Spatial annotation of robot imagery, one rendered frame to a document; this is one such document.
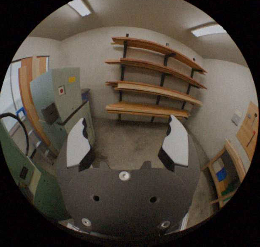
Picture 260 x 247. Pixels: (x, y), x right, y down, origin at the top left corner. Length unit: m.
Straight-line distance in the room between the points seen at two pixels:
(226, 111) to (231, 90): 0.57
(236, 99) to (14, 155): 3.27
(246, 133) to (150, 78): 2.82
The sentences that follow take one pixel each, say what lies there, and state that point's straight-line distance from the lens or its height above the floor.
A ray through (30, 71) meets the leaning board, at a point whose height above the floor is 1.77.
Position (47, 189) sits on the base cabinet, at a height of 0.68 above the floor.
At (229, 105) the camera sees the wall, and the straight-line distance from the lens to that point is 2.50.
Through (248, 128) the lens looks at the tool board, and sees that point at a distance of 2.43.
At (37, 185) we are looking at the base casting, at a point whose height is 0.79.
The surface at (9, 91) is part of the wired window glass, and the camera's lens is 2.27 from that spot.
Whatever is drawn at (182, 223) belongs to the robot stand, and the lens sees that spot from 1.54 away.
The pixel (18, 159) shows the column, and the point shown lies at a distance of 0.79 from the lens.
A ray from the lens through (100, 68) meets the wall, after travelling 1.99.
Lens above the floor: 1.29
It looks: 33 degrees down
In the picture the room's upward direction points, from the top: 7 degrees clockwise
